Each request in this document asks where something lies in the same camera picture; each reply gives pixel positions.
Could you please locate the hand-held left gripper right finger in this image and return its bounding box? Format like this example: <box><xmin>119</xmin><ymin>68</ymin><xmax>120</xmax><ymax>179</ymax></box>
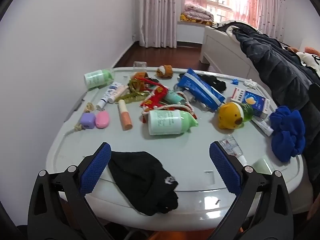
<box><xmin>209</xmin><ymin>141</ymin><xmax>294</xmax><ymax>240</ymax></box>

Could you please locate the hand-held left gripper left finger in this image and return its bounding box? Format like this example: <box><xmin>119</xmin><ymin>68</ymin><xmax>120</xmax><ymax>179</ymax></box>
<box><xmin>27</xmin><ymin>142</ymin><xmax>113</xmax><ymax>240</ymax></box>

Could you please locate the purple small case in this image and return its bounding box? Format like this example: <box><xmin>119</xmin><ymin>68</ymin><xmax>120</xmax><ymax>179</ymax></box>
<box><xmin>80</xmin><ymin>112</ymin><xmax>97</xmax><ymax>130</ymax></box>

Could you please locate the black sock white logo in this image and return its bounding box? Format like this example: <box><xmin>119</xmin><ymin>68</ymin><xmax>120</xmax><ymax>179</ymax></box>
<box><xmin>107</xmin><ymin>151</ymin><xmax>179</xmax><ymax>217</ymax></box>

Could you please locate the pink small case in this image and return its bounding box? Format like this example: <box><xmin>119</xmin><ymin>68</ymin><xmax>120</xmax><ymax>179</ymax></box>
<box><xmin>95</xmin><ymin>111</ymin><xmax>110</xmax><ymax>129</ymax></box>

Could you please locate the peach lip balm stick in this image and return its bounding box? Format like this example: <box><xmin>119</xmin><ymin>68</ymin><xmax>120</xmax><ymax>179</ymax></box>
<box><xmin>117</xmin><ymin>99</ymin><xmax>133</xmax><ymax>131</ymax></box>

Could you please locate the beige knotted string charm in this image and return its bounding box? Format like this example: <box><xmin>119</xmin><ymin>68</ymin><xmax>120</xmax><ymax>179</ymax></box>
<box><xmin>72</xmin><ymin>102</ymin><xmax>97</xmax><ymax>132</ymax></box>

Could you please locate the blue toothpaste tube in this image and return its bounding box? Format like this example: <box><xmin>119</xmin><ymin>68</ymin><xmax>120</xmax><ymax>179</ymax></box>
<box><xmin>177</xmin><ymin>68</ymin><xmax>227</xmax><ymax>112</ymax></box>

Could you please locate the black fuzzy cloth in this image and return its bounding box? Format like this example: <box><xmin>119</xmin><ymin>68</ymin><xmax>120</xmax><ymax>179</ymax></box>
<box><xmin>200</xmin><ymin>74</ymin><xmax>227</xmax><ymax>92</ymax></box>

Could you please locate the red knitted ornament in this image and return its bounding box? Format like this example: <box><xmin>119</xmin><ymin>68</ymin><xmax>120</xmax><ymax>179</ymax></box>
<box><xmin>139</xmin><ymin>77</ymin><xmax>198</xmax><ymax>125</ymax></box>

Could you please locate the clear small bottle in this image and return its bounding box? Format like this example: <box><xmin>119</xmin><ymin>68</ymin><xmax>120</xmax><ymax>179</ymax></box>
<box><xmin>220</xmin><ymin>134</ymin><xmax>248</xmax><ymax>165</ymax></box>

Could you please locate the yellow bear green bottle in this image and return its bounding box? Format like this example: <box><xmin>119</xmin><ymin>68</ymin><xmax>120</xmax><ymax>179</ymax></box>
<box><xmin>218</xmin><ymin>102</ymin><xmax>254</xmax><ymax>130</ymax></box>

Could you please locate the white ointment tube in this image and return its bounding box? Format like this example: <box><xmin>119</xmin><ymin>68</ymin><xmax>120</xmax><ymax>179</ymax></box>
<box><xmin>251</xmin><ymin>117</ymin><xmax>274</xmax><ymax>137</ymax></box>

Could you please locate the blue white carton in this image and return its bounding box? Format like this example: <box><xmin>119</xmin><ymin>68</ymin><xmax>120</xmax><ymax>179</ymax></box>
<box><xmin>241</xmin><ymin>89</ymin><xmax>272</xmax><ymax>119</ymax></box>

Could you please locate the blue fleece scrunchie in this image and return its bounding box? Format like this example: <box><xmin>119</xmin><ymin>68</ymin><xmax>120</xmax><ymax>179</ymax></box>
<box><xmin>269</xmin><ymin>106</ymin><xmax>307</xmax><ymax>162</ymax></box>

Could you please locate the red white small box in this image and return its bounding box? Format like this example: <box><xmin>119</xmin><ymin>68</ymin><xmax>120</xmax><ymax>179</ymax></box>
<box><xmin>230</xmin><ymin>87</ymin><xmax>247</xmax><ymax>103</ymax></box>

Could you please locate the green lotion bottle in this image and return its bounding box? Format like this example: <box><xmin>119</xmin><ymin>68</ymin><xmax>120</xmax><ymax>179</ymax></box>
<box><xmin>84</xmin><ymin>69</ymin><xmax>115</xmax><ymax>90</ymax></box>
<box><xmin>148</xmin><ymin>109</ymin><xmax>199</xmax><ymax>136</ymax></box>

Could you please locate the white blue cream tube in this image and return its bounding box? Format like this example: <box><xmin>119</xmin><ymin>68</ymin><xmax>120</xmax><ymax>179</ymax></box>
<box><xmin>96</xmin><ymin>81</ymin><xmax>122</xmax><ymax>108</ymax></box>

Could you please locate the beige cream tube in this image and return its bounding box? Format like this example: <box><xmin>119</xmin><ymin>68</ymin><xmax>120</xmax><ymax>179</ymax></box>
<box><xmin>108</xmin><ymin>84</ymin><xmax>129</xmax><ymax>103</ymax></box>

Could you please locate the olive green hair claw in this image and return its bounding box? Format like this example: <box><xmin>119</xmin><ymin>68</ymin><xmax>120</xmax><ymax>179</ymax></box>
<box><xmin>115</xmin><ymin>80</ymin><xmax>148</xmax><ymax>104</ymax></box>

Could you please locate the teal tube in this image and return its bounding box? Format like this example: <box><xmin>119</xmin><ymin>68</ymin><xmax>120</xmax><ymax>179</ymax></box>
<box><xmin>164</xmin><ymin>90</ymin><xmax>187</xmax><ymax>105</ymax></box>

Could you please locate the white crumpled tissue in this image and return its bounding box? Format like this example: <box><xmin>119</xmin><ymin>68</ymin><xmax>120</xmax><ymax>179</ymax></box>
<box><xmin>244</xmin><ymin>79</ymin><xmax>258</xmax><ymax>90</ymax></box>

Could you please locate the clear plastic cup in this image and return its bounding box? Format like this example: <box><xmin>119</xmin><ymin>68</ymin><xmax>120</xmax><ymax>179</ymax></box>
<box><xmin>133</xmin><ymin>61</ymin><xmax>147</xmax><ymax>73</ymax></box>

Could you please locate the brown white plush toy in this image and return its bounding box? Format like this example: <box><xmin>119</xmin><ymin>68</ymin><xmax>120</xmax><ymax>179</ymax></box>
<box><xmin>156</xmin><ymin>65</ymin><xmax>173</xmax><ymax>78</ymax></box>

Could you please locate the white black print blanket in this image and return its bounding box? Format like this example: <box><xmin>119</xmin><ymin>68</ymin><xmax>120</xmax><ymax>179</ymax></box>
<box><xmin>287</xmin><ymin>49</ymin><xmax>320</xmax><ymax>77</ymax></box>

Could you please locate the salmon fleece blanket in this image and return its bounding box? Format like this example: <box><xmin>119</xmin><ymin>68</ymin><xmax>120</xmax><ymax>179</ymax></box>
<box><xmin>304</xmin><ymin>45</ymin><xmax>320</xmax><ymax>55</ymax></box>

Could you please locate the yellow folded blanket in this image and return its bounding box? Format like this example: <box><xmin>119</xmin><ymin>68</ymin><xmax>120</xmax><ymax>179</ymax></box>
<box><xmin>180</xmin><ymin>14</ymin><xmax>215</xmax><ymax>26</ymax></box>

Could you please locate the pink folded quilt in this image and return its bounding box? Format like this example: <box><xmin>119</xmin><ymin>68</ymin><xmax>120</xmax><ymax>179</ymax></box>
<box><xmin>182</xmin><ymin>4</ymin><xmax>215</xmax><ymax>22</ymax></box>

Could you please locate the pink patterned curtain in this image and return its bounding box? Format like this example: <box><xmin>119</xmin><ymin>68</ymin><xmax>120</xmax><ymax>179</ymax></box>
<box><xmin>139</xmin><ymin>0</ymin><xmax>187</xmax><ymax>48</ymax></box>
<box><xmin>247</xmin><ymin>0</ymin><xmax>288</xmax><ymax>40</ymax></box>

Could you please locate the white bed frame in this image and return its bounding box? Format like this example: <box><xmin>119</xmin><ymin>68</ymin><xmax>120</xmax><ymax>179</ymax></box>
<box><xmin>200</xmin><ymin>26</ymin><xmax>265</xmax><ymax>85</ymax></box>

